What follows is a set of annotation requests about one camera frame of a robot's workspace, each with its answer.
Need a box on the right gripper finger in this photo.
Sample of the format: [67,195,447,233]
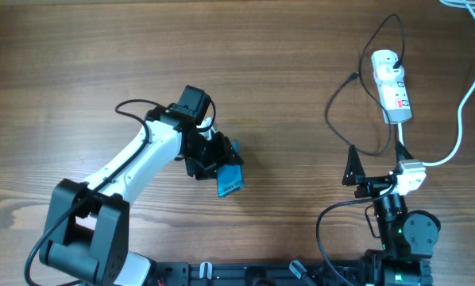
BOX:
[342,145,365,186]
[395,141,413,161]

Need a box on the teal screen smartphone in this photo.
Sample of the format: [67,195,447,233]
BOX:
[216,160,245,198]

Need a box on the black charging cable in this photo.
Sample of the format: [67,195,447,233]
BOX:
[325,14,407,157]

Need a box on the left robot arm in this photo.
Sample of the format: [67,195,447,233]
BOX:
[25,86,245,285]

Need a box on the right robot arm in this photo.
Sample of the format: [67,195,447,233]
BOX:
[342,142,441,286]

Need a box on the white charger plug adapter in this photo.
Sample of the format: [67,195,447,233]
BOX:
[373,64,404,85]

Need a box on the white power strip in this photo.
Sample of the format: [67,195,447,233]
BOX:
[371,49,412,124]

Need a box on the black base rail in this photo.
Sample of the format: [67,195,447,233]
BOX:
[141,260,433,286]

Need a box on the white power strip cord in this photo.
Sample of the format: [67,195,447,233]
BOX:
[397,0,475,168]

